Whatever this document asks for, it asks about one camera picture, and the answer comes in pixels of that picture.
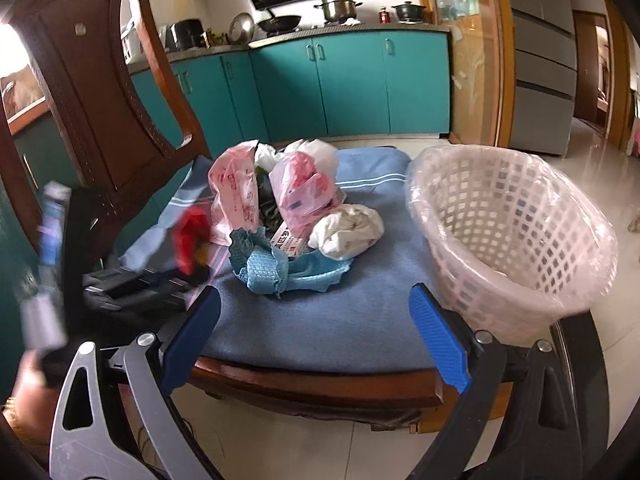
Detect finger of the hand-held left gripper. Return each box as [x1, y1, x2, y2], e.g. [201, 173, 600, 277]
[81, 280, 195, 313]
[100, 259, 212, 287]

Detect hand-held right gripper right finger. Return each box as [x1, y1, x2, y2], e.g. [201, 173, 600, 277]
[408, 282, 584, 480]

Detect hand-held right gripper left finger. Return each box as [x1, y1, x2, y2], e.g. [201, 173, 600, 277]
[49, 285, 222, 480]

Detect red wrapper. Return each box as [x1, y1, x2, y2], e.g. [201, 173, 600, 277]
[172, 206, 212, 275]

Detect pink printed plastic bag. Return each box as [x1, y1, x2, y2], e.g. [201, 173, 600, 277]
[207, 141, 262, 247]

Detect dark green vegetable scraps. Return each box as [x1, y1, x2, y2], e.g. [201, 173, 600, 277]
[254, 165, 287, 232]

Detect white plastic lattice basket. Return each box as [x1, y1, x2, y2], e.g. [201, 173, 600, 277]
[405, 146, 620, 349]

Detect clear bag with pink contents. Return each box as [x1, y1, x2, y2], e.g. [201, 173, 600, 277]
[268, 151, 347, 239]

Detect blue mesh cloth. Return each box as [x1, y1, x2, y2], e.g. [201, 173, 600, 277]
[228, 227, 354, 296]

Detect blue striped towel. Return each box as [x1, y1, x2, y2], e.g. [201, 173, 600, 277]
[117, 147, 451, 376]

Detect small red-labelled box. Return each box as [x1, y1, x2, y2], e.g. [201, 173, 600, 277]
[270, 227, 311, 261]

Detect white crumpled cloth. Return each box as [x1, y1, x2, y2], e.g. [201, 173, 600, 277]
[307, 204, 385, 261]

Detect carved wooden chair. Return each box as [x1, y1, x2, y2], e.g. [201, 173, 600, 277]
[0, 0, 507, 434]

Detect white plastic bag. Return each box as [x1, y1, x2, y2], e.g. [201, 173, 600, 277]
[255, 138, 340, 182]

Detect black countertop appliance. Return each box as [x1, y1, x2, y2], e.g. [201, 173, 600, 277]
[164, 18, 204, 52]

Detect round steel lid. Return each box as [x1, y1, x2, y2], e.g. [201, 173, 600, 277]
[228, 12, 256, 44]

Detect teal base cabinets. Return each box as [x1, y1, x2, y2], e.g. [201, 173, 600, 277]
[127, 27, 454, 162]

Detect black wok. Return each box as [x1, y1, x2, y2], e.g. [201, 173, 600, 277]
[255, 8, 304, 36]

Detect grey refrigerator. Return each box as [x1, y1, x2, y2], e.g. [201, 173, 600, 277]
[502, 0, 576, 157]

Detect brown wooden door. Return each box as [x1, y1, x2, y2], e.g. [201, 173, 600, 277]
[572, 9, 614, 137]

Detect wood-framed glass partition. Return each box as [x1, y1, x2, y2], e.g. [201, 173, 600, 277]
[412, 0, 516, 149]

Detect grey kitchen countertop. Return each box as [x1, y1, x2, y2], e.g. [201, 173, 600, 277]
[125, 21, 452, 67]

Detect stainless steel pot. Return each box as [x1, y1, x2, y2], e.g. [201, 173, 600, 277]
[313, 0, 364, 25]

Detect black lidded pot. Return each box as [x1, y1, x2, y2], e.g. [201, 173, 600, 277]
[391, 1, 427, 24]

